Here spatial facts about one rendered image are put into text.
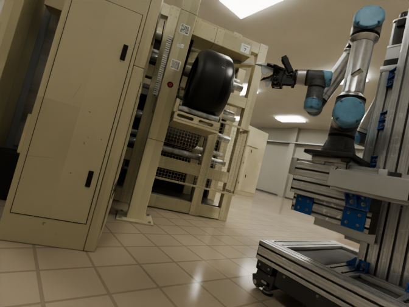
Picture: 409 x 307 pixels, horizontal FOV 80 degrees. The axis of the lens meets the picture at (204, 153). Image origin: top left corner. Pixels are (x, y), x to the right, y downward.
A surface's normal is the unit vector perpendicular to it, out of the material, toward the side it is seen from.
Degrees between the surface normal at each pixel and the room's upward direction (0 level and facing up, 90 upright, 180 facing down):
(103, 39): 90
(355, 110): 98
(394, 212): 90
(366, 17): 82
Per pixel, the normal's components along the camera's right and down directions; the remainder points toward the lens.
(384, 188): -0.76, -0.22
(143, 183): 0.28, 0.01
